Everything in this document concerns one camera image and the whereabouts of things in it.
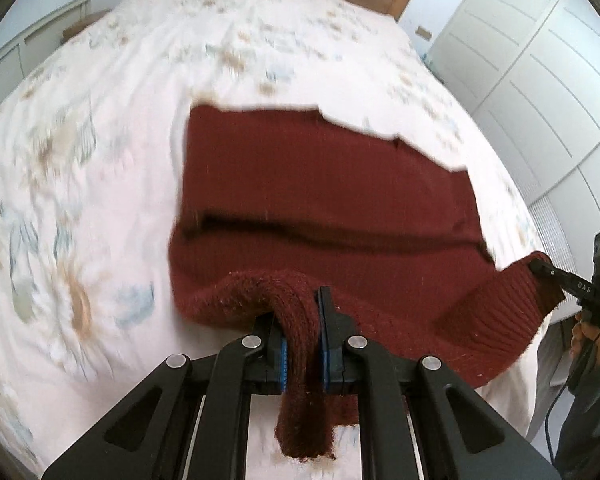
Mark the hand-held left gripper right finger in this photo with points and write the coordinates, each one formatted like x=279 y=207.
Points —
x=325 y=355

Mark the person's right forearm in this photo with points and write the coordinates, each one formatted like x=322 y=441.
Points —
x=590 y=420

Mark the person's right hand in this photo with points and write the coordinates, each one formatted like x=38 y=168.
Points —
x=587 y=340

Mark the white low cabinet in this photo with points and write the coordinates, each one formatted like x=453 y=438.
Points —
x=25 y=50

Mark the dark red knit sweater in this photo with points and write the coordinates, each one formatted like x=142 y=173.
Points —
x=330 y=200

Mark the white wardrobe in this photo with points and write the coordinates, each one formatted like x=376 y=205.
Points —
x=530 y=85

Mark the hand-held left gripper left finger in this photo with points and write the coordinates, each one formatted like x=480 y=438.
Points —
x=278 y=360

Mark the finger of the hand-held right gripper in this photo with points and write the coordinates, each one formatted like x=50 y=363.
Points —
x=555 y=275

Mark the wall socket plate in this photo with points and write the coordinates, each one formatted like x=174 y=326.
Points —
x=424 y=32

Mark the pink floral bedspread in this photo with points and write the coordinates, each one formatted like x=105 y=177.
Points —
x=130 y=135

